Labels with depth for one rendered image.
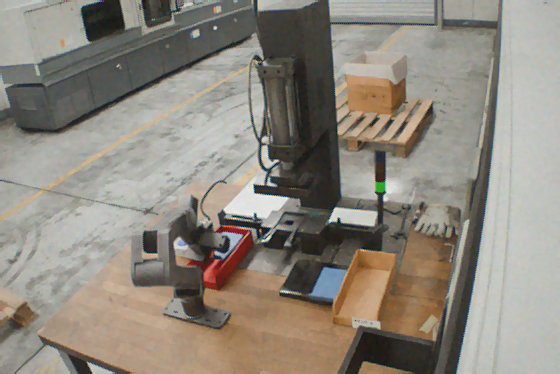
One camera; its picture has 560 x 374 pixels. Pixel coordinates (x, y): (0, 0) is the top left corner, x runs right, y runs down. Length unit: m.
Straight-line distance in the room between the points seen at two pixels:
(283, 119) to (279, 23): 0.27
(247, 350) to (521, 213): 1.05
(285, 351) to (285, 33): 0.85
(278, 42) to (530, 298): 1.21
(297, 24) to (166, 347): 0.94
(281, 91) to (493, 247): 1.11
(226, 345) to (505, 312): 1.11
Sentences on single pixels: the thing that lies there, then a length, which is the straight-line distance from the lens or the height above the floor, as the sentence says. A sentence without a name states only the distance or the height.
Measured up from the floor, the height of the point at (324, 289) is 0.92.
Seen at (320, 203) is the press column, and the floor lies 0.93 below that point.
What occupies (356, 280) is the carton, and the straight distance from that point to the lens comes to 1.40.
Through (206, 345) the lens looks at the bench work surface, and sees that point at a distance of 1.27.
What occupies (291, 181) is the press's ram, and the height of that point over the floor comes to 1.17.
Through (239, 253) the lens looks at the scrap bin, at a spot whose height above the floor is 0.93.
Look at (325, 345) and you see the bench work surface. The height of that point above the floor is 0.90.
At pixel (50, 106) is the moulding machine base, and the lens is 6.26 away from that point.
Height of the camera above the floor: 1.81
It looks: 29 degrees down
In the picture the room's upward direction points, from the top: 7 degrees counter-clockwise
